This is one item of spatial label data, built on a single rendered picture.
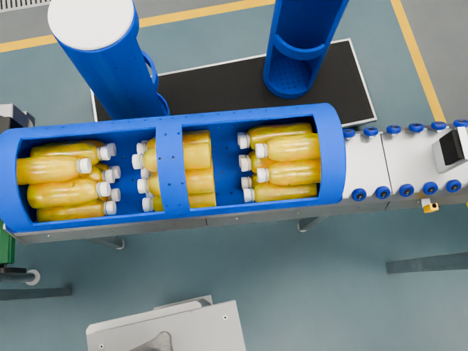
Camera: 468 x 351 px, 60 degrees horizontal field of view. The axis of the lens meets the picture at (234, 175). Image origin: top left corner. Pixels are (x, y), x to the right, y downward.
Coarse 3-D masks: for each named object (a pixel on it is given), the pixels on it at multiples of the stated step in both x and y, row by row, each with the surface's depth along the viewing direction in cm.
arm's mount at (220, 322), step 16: (224, 304) 105; (144, 320) 110; (160, 320) 104; (176, 320) 104; (192, 320) 104; (208, 320) 104; (224, 320) 104; (96, 336) 103; (112, 336) 103; (128, 336) 103; (144, 336) 103; (176, 336) 103; (192, 336) 103; (208, 336) 103; (224, 336) 103; (240, 336) 103
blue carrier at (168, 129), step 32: (32, 128) 106; (64, 128) 104; (96, 128) 103; (128, 128) 103; (160, 128) 102; (192, 128) 120; (224, 128) 122; (320, 128) 101; (0, 160) 98; (128, 160) 125; (160, 160) 98; (224, 160) 127; (0, 192) 97; (128, 192) 124; (160, 192) 100; (224, 192) 123; (320, 192) 104; (32, 224) 104; (64, 224) 105; (96, 224) 108
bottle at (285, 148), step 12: (264, 144) 106; (276, 144) 105; (288, 144) 105; (300, 144) 105; (312, 144) 105; (264, 156) 107; (276, 156) 105; (288, 156) 105; (300, 156) 106; (312, 156) 106
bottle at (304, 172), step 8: (304, 160) 109; (312, 160) 109; (320, 160) 109; (272, 168) 108; (280, 168) 107; (288, 168) 107; (296, 168) 107; (304, 168) 107; (312, 168) 107; (320, 168) 108; (272, 176) 108; (280, 176) 107; (288, 176) 107; (296, 176) 107; (304, 176) 108; (312, 176) 108; (320, 176) 108; (272, 184) 110; (280, 184) 109; (288, 184) 109; (296, 184) 109; (304, 184) 110
